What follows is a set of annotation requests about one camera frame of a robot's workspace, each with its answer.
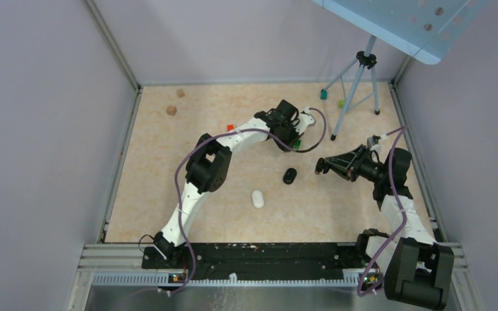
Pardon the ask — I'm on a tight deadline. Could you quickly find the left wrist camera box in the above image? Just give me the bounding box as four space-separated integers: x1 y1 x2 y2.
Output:
296 107 316 133

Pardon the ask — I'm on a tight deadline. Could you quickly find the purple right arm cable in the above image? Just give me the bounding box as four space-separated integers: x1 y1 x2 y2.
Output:
356 125 410 298

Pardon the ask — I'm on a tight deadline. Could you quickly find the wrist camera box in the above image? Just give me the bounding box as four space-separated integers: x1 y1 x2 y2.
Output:
296 107 316 133
366 133 388 153

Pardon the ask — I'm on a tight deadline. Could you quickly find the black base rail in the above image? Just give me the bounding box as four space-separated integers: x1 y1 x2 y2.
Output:
141 242 370 281

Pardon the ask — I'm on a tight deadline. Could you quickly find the grey tripod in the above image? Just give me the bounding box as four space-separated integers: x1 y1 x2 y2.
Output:
321 35 381 141

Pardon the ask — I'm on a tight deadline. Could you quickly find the small tan wooden cube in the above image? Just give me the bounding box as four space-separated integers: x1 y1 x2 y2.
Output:
176 89 185 98

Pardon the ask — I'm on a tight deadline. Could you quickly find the green block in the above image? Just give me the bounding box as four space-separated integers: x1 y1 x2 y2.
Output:
293 140 301 150

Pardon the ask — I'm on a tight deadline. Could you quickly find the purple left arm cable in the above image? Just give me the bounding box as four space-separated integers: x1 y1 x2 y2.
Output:
173 106 327 296

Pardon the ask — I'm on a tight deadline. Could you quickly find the black earbud charging case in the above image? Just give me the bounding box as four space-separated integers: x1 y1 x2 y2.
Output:
282 167 298 185

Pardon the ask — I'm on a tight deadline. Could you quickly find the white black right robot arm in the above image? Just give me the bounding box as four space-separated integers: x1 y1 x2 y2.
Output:
315 145 455 310

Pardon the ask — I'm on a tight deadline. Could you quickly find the light blue perforated panel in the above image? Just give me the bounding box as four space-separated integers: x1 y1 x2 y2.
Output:
315 0 488 65

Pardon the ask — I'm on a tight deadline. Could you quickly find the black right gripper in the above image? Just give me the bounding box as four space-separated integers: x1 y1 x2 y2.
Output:
325 144 387 183

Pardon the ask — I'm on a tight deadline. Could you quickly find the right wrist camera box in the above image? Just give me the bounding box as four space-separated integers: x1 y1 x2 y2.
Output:
366 133 388 153

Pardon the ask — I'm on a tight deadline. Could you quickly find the white earbud charging case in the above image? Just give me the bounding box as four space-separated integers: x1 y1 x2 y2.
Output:
251 190 265 209

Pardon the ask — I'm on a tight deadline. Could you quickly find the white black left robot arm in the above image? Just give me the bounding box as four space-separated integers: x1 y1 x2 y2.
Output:
153 100 315 268

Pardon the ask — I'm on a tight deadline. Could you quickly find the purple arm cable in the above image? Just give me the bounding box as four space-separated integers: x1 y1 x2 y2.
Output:
356 125 410 298
173 106 327 296

